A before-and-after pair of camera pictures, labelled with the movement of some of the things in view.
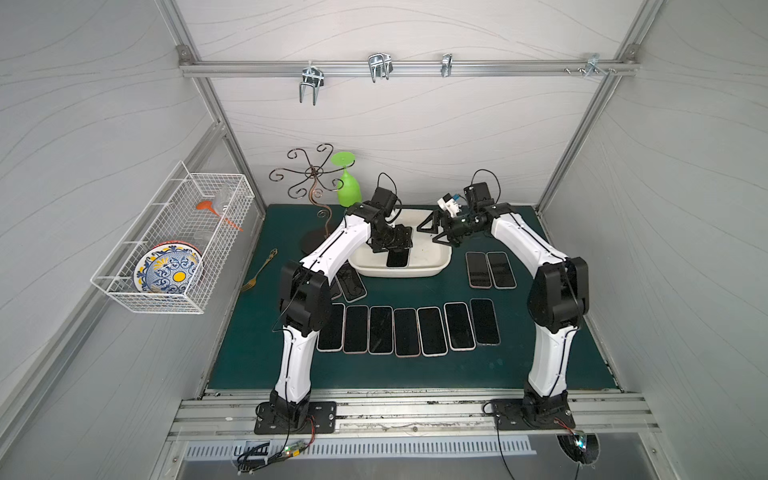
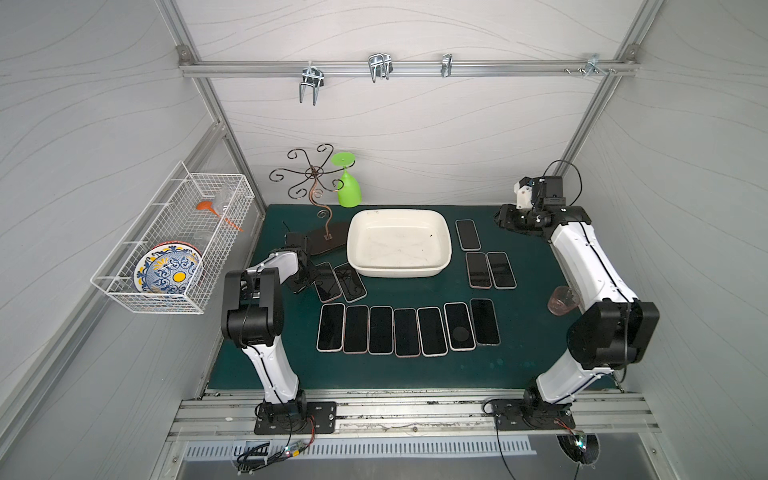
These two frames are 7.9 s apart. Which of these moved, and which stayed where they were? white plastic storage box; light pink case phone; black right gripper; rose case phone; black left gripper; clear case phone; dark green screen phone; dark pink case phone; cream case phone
Moved: dark green screen phone; black right gripper; black left gripper
Stayed: cream case phone; dark pink case phone; clear case phone; white plastic storage box; rose case phone; light pink case phone
